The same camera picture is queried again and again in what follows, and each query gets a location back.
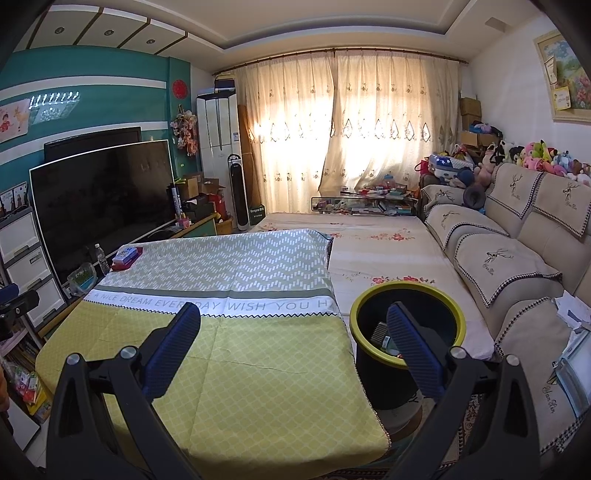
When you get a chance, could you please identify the beige sofa with deer covers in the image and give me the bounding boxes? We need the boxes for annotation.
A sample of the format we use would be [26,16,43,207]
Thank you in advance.
[420,161,591,453]

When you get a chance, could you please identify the white black tower fan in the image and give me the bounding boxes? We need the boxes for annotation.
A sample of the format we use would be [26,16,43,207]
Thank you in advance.
[227,154,250,232]

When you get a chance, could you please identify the row of plush toys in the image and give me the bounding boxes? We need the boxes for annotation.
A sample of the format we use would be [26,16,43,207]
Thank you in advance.
[480,138,591,188]

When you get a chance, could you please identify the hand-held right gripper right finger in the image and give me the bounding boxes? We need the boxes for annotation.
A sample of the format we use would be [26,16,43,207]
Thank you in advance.
[385,302,541,480]

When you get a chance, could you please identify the large curved black television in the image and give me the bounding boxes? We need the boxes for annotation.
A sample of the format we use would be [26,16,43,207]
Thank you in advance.
[29,140,176,287]

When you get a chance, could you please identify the cartoon wall poster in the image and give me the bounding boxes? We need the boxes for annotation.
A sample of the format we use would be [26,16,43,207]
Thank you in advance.
[0,99,31,141]

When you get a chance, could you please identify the black yellow-rimmed trash bin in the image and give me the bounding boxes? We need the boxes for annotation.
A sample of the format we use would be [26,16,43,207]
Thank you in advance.
[349,282,466,411]

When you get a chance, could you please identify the white standing air conditioner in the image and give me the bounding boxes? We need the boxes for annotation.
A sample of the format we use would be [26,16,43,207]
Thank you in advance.
[196,90,241,227]

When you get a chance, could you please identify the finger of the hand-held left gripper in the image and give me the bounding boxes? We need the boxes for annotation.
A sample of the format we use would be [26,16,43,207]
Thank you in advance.
[0,282,40,340]

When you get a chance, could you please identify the framed floral wall painting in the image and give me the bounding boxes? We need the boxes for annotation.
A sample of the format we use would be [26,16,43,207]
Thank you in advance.
[533,28,591,123]

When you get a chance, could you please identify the cluttered glass coffee table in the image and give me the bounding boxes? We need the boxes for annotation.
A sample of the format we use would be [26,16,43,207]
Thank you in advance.
[310,187,419,217]

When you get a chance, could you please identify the star print case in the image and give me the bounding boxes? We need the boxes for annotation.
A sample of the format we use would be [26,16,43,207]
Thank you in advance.
[427,154,476,181]

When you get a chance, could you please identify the stack of books and folders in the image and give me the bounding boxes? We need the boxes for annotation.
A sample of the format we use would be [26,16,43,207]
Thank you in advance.
[551,323,591,407]

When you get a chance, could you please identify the standing photo print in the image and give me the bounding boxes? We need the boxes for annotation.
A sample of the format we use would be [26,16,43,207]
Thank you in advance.
[0,182,29,215]

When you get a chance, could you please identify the brown curtain rod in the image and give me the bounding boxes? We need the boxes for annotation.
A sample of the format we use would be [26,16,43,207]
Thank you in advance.
[212,46,469,77]

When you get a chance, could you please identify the dark neck pillow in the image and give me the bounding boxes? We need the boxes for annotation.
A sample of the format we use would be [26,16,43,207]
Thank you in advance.
[463,184,486,210]

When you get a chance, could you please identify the white loose papers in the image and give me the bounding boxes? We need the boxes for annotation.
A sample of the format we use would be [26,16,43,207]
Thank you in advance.
[554,295,591,330]

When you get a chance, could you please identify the shiny silver wall panel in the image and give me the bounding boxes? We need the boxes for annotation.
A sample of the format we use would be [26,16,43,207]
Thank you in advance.
[28,91,83,126]

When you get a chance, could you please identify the cream floral bed sheet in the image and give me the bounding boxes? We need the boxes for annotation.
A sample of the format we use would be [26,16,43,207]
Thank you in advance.
[249,212,497,361]

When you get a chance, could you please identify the black box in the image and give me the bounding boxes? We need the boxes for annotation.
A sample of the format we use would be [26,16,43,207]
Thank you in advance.
[187,196,218,220]

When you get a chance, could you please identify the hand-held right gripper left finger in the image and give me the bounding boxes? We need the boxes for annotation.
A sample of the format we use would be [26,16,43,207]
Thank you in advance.
[46,302,204,480]

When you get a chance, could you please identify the cream embroidered curtain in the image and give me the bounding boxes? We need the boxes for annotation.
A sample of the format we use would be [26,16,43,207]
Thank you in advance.
[235,53,340,215]
[318,48,462,195]

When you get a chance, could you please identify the card box on red book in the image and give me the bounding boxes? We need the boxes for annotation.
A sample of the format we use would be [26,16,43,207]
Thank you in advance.
[111,247,144,271]

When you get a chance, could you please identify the smaller black television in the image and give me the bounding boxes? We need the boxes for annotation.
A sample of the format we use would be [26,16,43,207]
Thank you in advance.
[44,126,142,162]

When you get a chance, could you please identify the hanging artificial flowers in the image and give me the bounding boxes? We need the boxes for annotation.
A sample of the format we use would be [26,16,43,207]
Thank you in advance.
[170,105,199,158]

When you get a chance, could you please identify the white plastic drawer unit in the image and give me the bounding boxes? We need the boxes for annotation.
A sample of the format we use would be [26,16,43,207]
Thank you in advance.
[0,206,68,330]

